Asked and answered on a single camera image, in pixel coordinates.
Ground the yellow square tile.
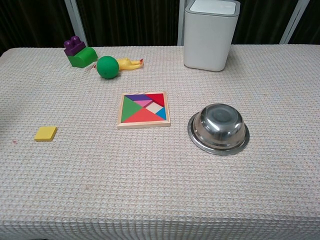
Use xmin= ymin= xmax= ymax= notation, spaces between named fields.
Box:
xmin=34 ymin=126 xmax=58 ymax=143

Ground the blue triangular puzzle piece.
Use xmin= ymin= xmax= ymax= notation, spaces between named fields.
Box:
xmin=155 ymin=107 xmax=167 ymax=121

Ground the orange-red large tangram triangle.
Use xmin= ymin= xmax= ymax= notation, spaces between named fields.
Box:
xmin=122 ymin=107 xmax=168 ymax=124

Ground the wooden tangram tray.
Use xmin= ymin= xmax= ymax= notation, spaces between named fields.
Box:
xmin=116 ymin=91 xmax=172 ymax=130

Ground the red tangram triangle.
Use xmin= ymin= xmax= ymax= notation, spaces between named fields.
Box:
xmin=145 ymin=93 xmax=165 ymax=108

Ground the pink tangram triangle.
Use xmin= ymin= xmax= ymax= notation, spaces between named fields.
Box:
xmin=135 ymin=99 xmax=154 ymax=109

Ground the purple tangram parallelogram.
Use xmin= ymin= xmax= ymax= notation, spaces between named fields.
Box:
xmin=124 ymin=94 xmax=154 ymax=102

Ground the green tangram triangle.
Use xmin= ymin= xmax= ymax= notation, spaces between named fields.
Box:
xmin=121 ymin=95 xmax=144 ymax=123

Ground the upturned stainless steel bowl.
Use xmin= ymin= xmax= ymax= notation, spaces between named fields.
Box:
xmin=187 ymin=103 xmax=251 ymax=156

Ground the yellow rubber chicken toy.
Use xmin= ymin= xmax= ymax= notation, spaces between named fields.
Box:
xmin=116 ymin=57 xmax=145 ymax=72

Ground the green ball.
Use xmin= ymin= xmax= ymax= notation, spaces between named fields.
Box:
xmin=96 ymin=55 xmax=120 ymax=80

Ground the white plastic trash bin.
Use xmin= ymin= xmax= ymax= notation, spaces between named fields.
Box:
xmin=183 ymin=0 xmax=241 ymax=73

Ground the green building block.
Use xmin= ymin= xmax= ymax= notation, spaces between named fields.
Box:
xmin=67 ymin=46 xmax=99 ymax=69

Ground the black curtain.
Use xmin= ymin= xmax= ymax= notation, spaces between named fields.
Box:
xmin=0 ymin=0 xmax=320 ymax=57

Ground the purple building block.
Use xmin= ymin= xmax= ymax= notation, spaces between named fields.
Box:
xmin=63 ymin=35 xmax=87 ymax=57

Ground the grey metal frame post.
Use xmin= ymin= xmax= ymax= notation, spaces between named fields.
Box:
xmin=279 ymin=0 xmax=311 ymax=45
xmin=64 ymin=0 xmax=89 ymax=48
xmin=176 ymin=0 xmax=188 ymax=46

